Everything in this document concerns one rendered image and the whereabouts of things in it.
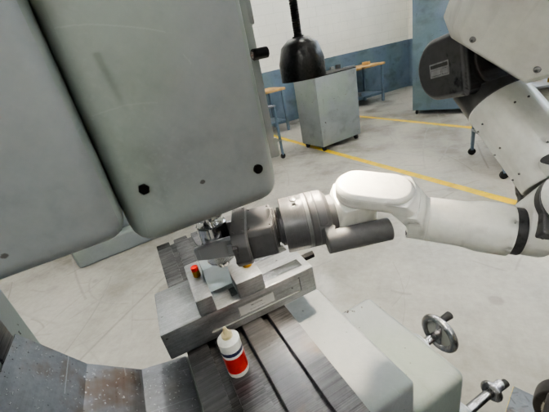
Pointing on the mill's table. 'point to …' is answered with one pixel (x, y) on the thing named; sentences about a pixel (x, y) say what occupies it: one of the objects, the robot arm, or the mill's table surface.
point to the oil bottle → (233, 352)
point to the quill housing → (165, 104)
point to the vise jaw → (246, 279)
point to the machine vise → (227, 302)
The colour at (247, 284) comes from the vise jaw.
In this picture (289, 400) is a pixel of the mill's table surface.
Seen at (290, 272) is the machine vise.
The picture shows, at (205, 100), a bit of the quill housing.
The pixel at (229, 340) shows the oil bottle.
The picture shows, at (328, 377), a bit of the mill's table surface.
